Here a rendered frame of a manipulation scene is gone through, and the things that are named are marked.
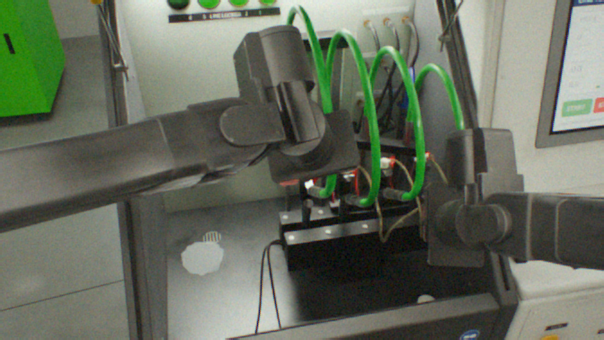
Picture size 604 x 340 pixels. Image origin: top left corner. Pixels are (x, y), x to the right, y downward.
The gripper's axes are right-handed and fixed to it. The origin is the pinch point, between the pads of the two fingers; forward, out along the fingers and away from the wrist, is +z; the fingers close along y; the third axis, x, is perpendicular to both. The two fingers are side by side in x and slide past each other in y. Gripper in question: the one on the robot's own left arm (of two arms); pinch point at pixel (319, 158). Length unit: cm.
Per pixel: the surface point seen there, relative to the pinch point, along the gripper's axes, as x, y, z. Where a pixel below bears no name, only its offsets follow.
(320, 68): -14.5, -2.2, 7.1
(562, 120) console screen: -5, -47, 45
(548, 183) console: 7, -43, 53
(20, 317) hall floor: 14, 143, 127
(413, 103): -8.7, -15.4, 17.7
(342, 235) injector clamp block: 9.4, 2.0, 40.6
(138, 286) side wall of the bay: 11.5, 35.7, 17.0
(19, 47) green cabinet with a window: -136, 173, 187
